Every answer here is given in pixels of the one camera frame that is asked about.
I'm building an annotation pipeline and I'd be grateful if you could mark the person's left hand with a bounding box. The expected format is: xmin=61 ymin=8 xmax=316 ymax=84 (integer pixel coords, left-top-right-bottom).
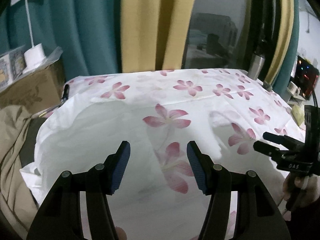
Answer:
xmin=115 ymin=226 xmax=127 ymax=240

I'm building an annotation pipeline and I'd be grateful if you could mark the brown cardboard box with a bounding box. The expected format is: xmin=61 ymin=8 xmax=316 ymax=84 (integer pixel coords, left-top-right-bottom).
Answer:
xmin=0 ymin=59 xmax=66 ymax=121

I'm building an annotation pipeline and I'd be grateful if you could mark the beige cloth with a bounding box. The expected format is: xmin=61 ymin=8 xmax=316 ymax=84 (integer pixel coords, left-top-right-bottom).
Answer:
xmin=0 ymin=104 xmax=51 ymax=240

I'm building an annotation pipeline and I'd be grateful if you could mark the pink floral white tablecloth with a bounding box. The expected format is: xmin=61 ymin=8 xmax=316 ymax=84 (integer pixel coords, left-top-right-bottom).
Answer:
xmin=40 ymin=68 xmax=307 ymax=240

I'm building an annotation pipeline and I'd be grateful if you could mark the person's right hand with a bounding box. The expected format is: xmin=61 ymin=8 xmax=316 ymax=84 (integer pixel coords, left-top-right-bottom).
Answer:
xmin=282 ymin=172 xmax=320 ymax=210

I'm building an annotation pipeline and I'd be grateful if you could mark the yellow tissue pack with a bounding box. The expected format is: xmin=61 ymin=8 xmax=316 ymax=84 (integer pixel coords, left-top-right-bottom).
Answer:
xmin=291 ymin=104 xmax=307 ymax=128

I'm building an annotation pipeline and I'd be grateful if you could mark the white desk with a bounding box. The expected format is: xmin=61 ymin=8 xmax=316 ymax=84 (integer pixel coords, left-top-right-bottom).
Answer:
xmin=286 ymin=94 xmax=306 ymax=108

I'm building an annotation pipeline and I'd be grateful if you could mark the teal curtain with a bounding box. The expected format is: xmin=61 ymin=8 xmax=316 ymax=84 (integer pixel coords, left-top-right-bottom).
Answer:
xmin=273 ymin=0 xmax=301 ymax=106
xmin=0 ymin=0 xmax=123 ymax=77

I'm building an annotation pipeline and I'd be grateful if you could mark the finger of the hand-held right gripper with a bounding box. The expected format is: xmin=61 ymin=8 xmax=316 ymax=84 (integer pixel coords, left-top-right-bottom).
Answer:
xmin=253 ymin=141 xmax=291 ymax=163
xmin=262 ymin=132 xmax=305 ymax=151

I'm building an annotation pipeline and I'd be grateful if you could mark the white mug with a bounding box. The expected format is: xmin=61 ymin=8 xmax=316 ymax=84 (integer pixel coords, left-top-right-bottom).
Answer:
xmin=287 ymin=81 xmax=302 ymax=96

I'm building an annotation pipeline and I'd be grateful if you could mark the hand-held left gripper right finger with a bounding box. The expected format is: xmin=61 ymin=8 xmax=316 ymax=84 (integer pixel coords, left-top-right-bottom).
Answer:
xmin=187 ymin=141 xmax=287 ymax=240

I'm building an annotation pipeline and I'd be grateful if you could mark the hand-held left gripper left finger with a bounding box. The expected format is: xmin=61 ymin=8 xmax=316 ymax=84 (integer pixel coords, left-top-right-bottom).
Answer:
xmin=26 ymin=140 xmax=131 ymax=240

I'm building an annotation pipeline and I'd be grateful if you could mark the white garment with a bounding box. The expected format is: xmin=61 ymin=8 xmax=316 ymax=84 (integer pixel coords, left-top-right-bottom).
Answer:
xmin=19 ymin=96 xmax=285 ymax=240

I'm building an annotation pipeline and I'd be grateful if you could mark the white desk lamp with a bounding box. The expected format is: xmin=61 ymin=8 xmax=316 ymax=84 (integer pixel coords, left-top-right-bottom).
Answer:
xmin=10 ymin=0 xmax=47 ymax=68

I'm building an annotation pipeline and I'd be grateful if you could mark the black computer case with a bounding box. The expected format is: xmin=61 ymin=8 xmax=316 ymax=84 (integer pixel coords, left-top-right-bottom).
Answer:
xmin=295 ymin=55 xmax=320 ymax=101

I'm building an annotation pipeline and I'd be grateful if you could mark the stainless steel tumbler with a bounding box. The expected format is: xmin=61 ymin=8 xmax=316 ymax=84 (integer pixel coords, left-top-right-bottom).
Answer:
xmin=248 ymin=52 xmax=266 ymax=80

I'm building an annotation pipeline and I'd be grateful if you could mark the dark framed glass window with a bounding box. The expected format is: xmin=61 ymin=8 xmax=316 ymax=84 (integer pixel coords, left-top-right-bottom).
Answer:
xmin=181 ymin=0 xmax=283 ymax=81

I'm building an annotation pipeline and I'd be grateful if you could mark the yellow curtain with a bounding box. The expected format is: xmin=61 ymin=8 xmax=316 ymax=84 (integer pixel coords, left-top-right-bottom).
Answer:
xmin=264 ymin=0 xmax=296 ymax=86
xmin=120 ymin=0 xmax=199 ymax=73

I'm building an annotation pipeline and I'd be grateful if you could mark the clear plastic sheet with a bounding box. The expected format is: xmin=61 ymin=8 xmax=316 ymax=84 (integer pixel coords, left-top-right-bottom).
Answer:
xmin=0 ymin=45 xmax=63 ymax=88

